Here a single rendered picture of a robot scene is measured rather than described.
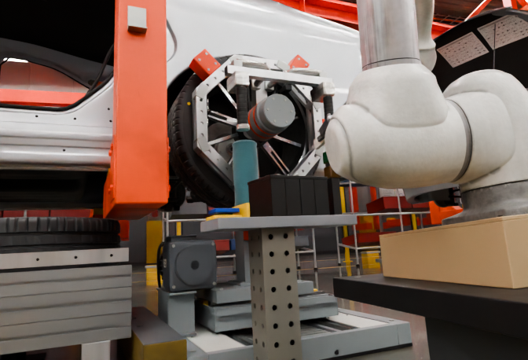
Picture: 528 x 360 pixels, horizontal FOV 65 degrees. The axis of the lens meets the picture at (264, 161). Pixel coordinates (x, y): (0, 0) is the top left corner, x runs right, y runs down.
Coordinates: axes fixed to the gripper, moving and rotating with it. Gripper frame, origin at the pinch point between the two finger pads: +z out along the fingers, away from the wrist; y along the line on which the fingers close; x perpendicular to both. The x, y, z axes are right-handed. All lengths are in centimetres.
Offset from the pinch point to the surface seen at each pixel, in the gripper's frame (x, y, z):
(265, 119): -15.7, 10.5, 13.9
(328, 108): -16.0, -10.0, 3.6
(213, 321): 46, 25, 51
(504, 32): -177, -305, 58
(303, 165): -5.8, -12.5, 28.9
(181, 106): -32, 34, 34
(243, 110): -13.2, 23.1, 6.8
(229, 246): -78, -144, 401
